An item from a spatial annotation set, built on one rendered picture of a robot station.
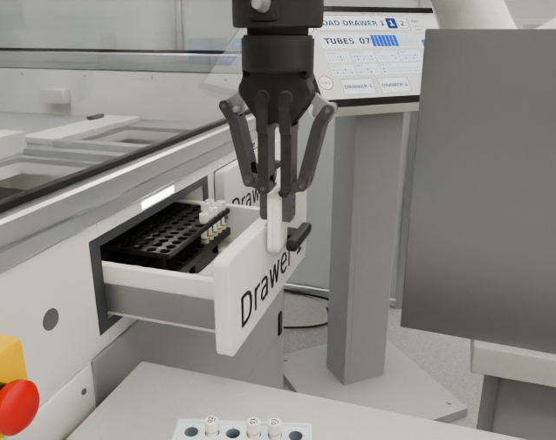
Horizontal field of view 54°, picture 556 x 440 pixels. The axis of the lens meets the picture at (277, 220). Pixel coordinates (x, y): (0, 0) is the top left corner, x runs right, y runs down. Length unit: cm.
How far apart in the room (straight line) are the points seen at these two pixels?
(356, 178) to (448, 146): 90
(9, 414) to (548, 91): 59
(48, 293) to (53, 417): 13
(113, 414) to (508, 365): 48
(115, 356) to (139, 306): 9
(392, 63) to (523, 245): 91
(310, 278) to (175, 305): 189
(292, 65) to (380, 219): 114
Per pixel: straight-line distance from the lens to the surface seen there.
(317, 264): 243
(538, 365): 77
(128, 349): 71
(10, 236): 52
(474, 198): 69
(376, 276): 172
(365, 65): 148
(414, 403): 184
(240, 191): 93
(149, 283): 61
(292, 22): 54
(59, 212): 56
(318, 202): 233
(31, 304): 55
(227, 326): 56
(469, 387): 202
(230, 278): 54
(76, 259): 59
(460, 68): 66
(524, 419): 86
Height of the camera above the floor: 114
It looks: 19 degrees down
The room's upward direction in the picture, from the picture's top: straight up
